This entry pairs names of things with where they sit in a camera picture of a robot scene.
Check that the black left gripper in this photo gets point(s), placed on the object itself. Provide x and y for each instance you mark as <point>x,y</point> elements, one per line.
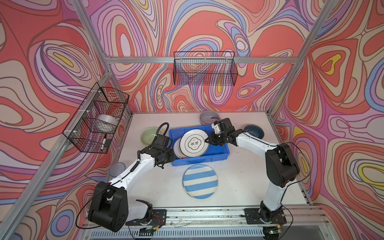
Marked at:
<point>172,156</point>

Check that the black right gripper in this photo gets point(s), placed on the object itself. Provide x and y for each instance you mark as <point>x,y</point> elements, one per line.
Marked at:
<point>211,140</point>

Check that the blue plastic bin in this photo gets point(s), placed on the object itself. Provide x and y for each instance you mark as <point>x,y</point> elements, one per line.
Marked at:
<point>214,153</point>

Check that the white clover outline plate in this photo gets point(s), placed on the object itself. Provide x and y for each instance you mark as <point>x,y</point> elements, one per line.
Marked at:
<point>192,143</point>

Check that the blue white striped plate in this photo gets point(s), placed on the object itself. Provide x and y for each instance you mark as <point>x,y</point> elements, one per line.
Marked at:
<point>200,181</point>

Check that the orange sunburst plate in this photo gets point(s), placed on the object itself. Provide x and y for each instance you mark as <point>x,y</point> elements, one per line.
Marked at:
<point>177,150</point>

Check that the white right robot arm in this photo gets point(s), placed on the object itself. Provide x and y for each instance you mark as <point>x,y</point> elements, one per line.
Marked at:
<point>281,165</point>

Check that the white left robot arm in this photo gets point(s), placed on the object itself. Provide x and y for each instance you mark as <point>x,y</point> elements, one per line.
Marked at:
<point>110,206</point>

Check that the green bowl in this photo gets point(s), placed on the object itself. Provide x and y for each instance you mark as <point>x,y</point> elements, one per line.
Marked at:
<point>148,135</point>

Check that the dark blue bowl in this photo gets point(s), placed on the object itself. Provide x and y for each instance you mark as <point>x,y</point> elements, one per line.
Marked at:
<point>254,131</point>

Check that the grey purple bowl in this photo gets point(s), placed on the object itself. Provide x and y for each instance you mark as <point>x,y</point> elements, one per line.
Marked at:
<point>208,117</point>

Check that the clear blue plastic cup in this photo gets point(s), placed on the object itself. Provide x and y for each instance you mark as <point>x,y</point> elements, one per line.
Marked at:
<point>116,169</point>

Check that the black marker pen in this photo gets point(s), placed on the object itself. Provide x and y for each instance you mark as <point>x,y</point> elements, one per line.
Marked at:
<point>103,142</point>

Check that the white tape roll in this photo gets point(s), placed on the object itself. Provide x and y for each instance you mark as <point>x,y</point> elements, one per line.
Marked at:
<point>105,124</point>

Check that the black wire basket back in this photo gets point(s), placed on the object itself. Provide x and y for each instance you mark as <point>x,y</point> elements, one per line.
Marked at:
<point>205,68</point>

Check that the black wire basket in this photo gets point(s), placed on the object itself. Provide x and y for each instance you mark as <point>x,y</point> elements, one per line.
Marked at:
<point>100,100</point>
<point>205,68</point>

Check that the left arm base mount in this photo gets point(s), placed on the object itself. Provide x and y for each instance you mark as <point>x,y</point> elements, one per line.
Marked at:
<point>155,218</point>

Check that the black wire basket left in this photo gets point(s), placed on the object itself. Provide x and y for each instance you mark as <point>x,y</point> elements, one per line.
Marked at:
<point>100,100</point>

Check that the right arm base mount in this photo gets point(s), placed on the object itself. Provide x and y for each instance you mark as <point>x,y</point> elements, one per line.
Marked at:
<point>256,216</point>

